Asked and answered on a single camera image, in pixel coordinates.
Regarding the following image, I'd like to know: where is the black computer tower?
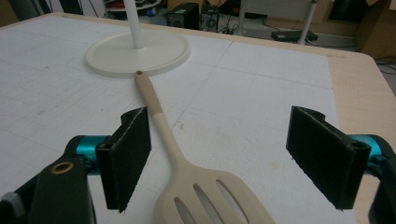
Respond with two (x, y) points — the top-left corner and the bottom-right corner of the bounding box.
(165, 3), (200, 31)

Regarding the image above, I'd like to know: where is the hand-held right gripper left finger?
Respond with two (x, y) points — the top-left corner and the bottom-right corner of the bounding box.
(95, 106), (152, 214)

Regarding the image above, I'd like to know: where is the white metal stand leg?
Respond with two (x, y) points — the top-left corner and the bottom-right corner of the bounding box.
(298, 0), (319, 45)

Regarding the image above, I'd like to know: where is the beige slotted spatula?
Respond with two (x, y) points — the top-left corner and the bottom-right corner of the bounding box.
(134, 70), (276, 224)

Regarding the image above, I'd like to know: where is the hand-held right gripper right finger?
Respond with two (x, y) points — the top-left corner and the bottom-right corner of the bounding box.
(286, 105), (372, 211)

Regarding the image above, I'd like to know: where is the white round stand with pole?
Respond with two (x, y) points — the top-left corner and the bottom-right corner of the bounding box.
(84, 0), (191, 79)

